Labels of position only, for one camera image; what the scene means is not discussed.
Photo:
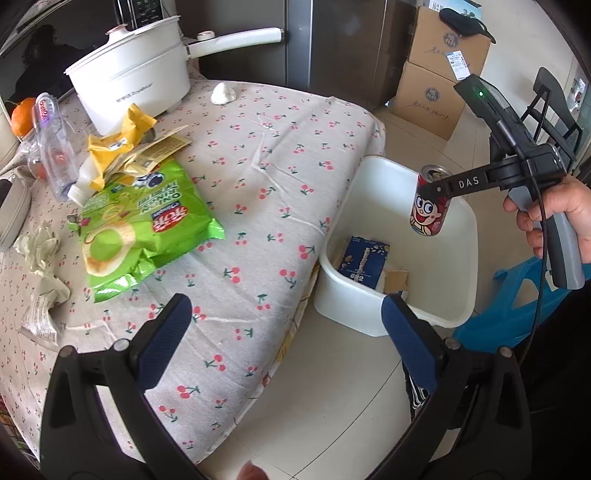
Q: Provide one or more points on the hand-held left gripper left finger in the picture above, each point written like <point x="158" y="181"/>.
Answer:
<point x="166" y="332"/>

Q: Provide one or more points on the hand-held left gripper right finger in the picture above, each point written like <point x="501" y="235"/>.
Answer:
<point x="408" y="337"/>

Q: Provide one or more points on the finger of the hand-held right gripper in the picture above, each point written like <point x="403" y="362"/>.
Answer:
<point x="466" y="183"/>

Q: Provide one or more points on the red cartoon drink can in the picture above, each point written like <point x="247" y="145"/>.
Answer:
<point x="427" y="214"/>

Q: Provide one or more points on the brown cardboard piece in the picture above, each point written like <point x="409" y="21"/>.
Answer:
<point x="397" y="279"/>

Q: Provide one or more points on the blue snack box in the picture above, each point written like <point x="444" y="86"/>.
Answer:
<point x="362" y="258"/>

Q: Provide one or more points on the white plastic bin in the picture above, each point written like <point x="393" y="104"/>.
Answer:
<point x="369" y="198"/>

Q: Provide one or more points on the green chip bag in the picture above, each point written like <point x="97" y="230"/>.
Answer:
<point x="138" y="230"/>

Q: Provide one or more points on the white printed wrapper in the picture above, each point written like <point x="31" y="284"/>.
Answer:
<point x="46" y="309"/>

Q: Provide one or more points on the cream paper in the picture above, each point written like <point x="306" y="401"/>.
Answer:
<point x="37" y="247"/>

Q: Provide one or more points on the white plastic wrapper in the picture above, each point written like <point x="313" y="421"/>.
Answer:
<point x="85" y="184"/>

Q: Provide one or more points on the beige printed packet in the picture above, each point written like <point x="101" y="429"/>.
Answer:
<point x="161" y="147"/>

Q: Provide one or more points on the yellow wrapper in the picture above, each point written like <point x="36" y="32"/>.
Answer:
<point x="115" y="143"/>

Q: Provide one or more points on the clear plastic bottle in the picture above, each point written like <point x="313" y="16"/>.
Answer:
<point x="53" y="147"/>

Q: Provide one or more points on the white tissue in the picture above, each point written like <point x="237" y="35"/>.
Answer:
<point x="223" y="93"/>

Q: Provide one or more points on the person's right hand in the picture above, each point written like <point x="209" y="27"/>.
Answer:
<point x="579" y="212"/>

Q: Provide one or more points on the person's left hand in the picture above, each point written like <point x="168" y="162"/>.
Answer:
<point x="253" y="471"/>

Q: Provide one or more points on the striped slipper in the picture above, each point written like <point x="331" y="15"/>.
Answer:
<point x="415" y="392"/>

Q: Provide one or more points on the black chair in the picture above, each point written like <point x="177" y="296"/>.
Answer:
<point x="551" y="99"/>

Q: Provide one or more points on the plain cardboard box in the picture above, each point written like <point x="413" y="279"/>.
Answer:
<point x="427" y="104"/>

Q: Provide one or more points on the blue plastic stool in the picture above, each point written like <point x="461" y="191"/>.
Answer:
<point x="498" y="318"/>

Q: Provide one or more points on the yellow patterned undercloth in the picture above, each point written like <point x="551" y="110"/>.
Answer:
<point x="298" y="314"/>

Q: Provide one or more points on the cardboard box with label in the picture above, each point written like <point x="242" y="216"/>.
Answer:
<point x="443" y="50"/>

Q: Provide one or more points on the cherry print tablecloth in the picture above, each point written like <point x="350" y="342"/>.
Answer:
<point x="258" y="194"/>

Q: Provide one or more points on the blue white carton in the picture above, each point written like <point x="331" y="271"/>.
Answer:
<point x="455" y="4"/>

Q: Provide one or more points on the dark grey refrigerator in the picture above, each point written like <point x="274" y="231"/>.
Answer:
<point x="332" y="46"/>

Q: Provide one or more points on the small orange fruit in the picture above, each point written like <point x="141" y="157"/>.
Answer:
<point x="38" y="170"/>
<point x="61" y="159"/>

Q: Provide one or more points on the clear glass jar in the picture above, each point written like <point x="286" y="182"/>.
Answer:
<point x="30" y="152"/>

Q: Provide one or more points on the white electric cooking pot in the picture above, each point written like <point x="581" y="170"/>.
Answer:
<point x="134" y="97"/>

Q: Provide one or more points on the white appliance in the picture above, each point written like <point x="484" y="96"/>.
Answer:
<point x="5" y="138"/>

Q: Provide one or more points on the large orange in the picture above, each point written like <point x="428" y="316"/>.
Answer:
<point x="23" y="117"/>

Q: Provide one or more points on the white pot lid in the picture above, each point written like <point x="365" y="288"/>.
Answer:
<point x="122" y="46"/>

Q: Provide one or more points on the black microwave oven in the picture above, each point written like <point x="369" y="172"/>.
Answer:
<point x="46" y="46"/>

